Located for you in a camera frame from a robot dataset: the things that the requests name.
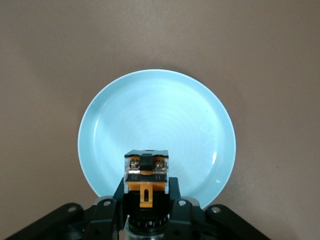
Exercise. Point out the orange black push-button switch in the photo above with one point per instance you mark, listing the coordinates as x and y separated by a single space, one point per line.
146 186

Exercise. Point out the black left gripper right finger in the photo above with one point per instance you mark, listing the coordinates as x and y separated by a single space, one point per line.
192 220

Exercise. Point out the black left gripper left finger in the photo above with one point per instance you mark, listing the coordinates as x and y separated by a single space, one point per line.
100 220

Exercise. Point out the light blue round plate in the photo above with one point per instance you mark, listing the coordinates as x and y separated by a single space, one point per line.
157 112

